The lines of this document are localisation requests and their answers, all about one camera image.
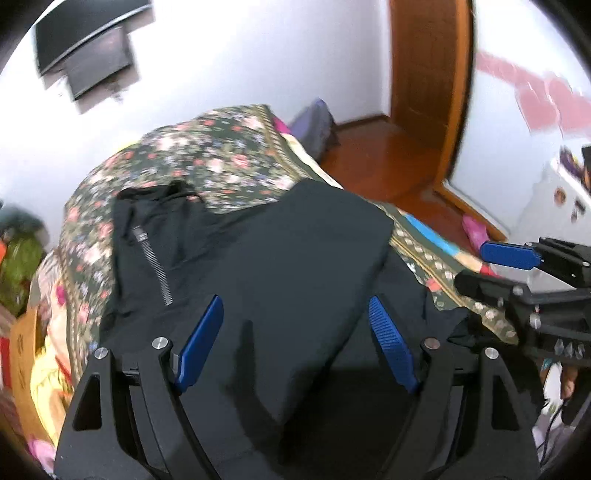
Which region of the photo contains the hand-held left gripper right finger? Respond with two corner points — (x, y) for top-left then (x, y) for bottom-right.
(367, 295), (543, 480)

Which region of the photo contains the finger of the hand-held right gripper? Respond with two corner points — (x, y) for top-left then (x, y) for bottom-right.
(480, 237), (591, 274)
(454, 269), (532, 308)

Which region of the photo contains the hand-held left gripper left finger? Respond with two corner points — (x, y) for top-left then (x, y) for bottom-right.
(53, 294), (225, 480)

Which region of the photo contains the black zip sweater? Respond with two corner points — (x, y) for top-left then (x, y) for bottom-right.
(95, 178), (546, 480)

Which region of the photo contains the person's right hand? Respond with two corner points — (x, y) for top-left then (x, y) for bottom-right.
(560, 366), (581, 401)

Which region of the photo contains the pink slipper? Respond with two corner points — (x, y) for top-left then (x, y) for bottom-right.
(462, 215), (492, 252)

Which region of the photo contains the white cabinet with stickers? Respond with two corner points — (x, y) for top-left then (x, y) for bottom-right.
(508, 145), (591, 287)

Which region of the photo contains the colourful bed sheet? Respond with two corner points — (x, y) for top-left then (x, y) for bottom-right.
(392, 208), (502, 280)

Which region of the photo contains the yellow blanket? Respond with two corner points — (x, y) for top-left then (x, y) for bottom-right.
(30, 351), (77, 418)

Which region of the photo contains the wooden lap desk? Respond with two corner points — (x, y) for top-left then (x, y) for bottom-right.
(9, 305), (68, 439)

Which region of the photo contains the floral bedspread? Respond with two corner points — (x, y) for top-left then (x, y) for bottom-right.
(34, 104), (520, 384)

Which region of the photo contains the wooden door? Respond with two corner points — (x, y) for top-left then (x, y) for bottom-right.
(390, 0), (474, 151)

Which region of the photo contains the purple grey bag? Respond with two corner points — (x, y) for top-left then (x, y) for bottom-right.
(291, 98), (340, 160)

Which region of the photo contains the pink wall decoration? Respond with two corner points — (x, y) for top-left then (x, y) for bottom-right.
(475, 51), (591, 139)

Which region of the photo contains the small black wall monitor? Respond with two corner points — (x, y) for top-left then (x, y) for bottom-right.
(65, 28), (137, 102)

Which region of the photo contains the wall-mounted black television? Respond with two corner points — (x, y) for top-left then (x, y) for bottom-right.
(34, 0), (153, 77)

